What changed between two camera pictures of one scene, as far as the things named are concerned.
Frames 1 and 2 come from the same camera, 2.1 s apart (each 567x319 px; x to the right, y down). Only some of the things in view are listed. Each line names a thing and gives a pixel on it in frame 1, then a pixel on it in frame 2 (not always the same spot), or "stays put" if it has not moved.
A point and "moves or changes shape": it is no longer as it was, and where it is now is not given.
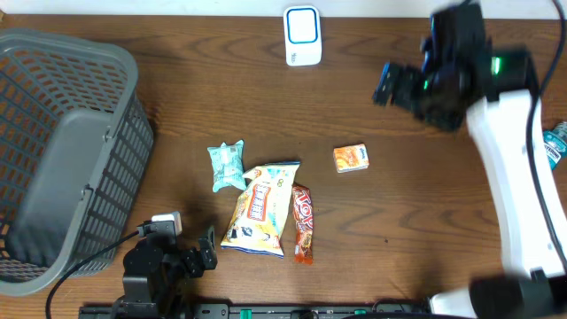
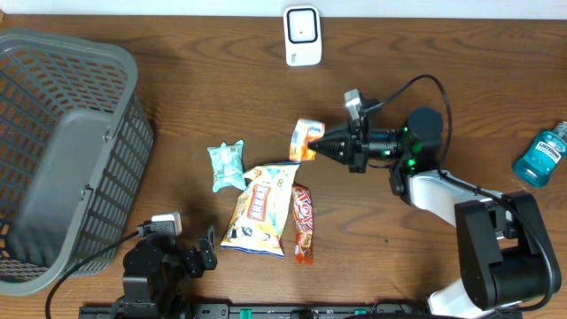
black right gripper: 409,76 -> 353,148
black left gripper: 195,265 stays put
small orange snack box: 351,158 moves or changes shape
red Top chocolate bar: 303,209 stays put
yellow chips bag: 256,221 stays put
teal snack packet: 227,161 stays put
